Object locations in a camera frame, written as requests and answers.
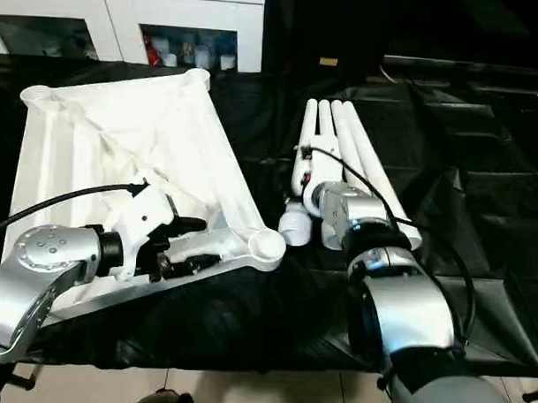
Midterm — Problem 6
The white plastic table leg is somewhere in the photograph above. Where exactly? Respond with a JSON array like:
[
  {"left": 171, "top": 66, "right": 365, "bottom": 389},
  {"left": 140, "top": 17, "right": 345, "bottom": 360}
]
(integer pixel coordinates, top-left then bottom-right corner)
[
  {"left": 312, "top": 99, "right": 351, "bottom": 252},
  {"left": 278, "top": 98, "right": 321, "bottom": 249},
  {"left": 337, "top": 100, "right": 428, "bottom": 256},
  {"left": 329, "top": 99, "right": 388, "bottom": 202}
]

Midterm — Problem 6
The white plastic table top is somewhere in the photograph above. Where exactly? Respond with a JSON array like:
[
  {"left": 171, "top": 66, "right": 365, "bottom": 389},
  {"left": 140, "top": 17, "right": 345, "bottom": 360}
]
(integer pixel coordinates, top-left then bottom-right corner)
[{"left": 0, "top": 62, "right": 295, "bottom": 336}]

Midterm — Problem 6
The black mat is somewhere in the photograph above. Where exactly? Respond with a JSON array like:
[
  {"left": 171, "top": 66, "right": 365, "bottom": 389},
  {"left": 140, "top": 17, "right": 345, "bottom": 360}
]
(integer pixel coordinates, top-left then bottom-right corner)
[{"left": 0, "top": 52, "right": 538, "bottom": 384}]

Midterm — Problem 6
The red bottle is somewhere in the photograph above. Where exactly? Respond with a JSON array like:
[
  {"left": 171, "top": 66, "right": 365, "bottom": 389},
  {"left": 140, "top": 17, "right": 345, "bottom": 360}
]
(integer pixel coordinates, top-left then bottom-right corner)
[{"left": 143, "top": 34, "right": 163, "bottom": 67}]

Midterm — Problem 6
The black flat board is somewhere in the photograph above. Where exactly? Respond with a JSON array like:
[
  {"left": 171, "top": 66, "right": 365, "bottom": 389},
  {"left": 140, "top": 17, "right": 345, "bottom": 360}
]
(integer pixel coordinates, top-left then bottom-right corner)
[{"left": 381, "top": 54, "right": 538, "bottom": 95}]

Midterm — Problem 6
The white cabinet with glass doors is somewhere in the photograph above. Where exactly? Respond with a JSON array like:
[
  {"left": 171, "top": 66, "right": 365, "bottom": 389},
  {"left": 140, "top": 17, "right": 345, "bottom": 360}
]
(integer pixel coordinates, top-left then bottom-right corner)
[{"left": 0, "top": 0, "right": 266, "bottom": 74}]

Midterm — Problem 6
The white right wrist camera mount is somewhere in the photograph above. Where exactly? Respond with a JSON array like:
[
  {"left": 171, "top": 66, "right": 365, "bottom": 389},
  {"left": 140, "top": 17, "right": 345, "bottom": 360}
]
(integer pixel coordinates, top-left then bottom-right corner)
[{"left": 294, "top": 133, "right": 345, "bottom": 214}]

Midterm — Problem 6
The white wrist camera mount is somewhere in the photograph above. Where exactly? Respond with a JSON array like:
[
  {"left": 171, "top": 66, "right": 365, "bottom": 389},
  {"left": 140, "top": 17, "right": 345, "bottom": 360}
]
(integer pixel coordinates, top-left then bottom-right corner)
[
  {"left": 100, "top": 172, "right": 178, "bottom": 281},
  {"left": 294, "top": 133, "right": 345, "bottom": 214}
]

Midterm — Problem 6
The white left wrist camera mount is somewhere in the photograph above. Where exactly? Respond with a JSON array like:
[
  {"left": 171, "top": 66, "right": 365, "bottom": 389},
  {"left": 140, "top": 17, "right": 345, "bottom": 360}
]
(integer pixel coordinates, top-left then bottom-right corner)
[{"left": 100, "top": 172, "right": 178, "bottom": 281}]

